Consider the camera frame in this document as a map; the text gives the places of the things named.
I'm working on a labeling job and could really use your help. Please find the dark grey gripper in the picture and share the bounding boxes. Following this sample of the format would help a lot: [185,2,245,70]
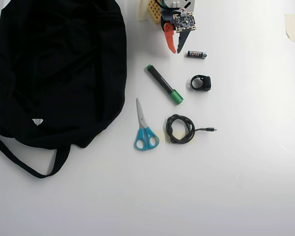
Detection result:
[161,10,190,54]

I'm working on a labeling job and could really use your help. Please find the green capped black marker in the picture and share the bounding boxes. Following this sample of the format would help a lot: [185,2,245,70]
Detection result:
[144,64,184,106]

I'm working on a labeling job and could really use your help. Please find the black fabric bag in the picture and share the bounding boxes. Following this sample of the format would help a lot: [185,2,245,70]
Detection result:
[0,0,127,179]

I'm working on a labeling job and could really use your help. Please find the dark AA battery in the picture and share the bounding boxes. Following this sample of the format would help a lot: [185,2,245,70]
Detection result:
[186,50,208,59]

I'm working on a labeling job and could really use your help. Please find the yellow perforated plastic block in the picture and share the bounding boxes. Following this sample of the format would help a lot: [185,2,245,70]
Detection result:
[147,0,162,25]

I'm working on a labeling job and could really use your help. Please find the bare camera circuit board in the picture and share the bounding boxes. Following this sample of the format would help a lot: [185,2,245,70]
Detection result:
[171,11,198,34]

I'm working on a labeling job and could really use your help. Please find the black plastic ring clamp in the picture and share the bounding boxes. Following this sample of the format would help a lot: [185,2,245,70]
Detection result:
[189,75,211,92]

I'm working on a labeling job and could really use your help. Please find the blue handled scissors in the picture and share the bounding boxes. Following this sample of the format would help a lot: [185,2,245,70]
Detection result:
[133,97,160,151]

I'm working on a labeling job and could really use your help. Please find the coiled black USB cable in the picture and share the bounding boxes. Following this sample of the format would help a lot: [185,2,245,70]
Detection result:
[166,113,218,145]

